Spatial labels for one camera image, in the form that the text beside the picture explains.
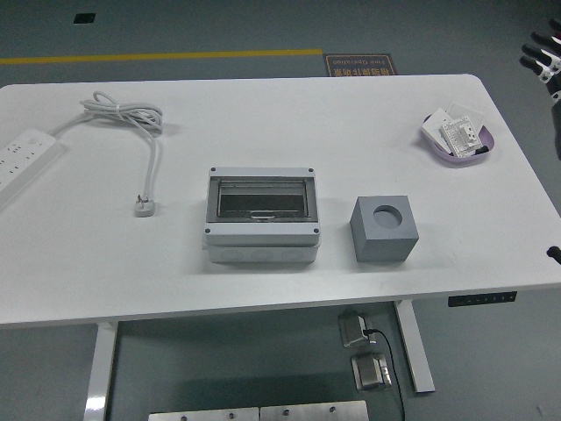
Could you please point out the white table leg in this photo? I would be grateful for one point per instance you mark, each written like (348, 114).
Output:
(416, 351)
(100, 373)

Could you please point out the white socket module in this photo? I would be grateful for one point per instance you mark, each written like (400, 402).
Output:
(460, 138)

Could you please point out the metal floor socket box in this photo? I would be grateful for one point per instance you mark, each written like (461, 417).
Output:
(352, 331)
(370, 373)

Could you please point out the grey plastic enclosure box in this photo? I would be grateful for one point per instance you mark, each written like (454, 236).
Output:
(258, 245)

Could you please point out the grey cube holder block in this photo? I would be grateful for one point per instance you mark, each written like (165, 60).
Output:
(385, 245)

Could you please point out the grey metal plate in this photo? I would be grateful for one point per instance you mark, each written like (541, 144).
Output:
(203, 415)
(313, 412)

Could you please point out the small black part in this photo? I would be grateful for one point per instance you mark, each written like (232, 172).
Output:
(482, 151)

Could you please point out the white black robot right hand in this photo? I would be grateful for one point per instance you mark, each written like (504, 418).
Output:
(553, 66)

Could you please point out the black table control panel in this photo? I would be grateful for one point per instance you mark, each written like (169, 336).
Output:
(482, 299)

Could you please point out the white power strip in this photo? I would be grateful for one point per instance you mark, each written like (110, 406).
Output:
(22, 153)

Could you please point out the purple plastic tray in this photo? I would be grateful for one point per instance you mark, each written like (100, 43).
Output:
(460, 161)

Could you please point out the dark floor sign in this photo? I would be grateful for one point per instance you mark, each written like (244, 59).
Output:
(359, 66)

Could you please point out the yellow floor tape line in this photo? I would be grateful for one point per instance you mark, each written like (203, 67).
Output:
(175, 56)

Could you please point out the black floor outlet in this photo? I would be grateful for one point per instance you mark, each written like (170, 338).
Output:
(84, 18)

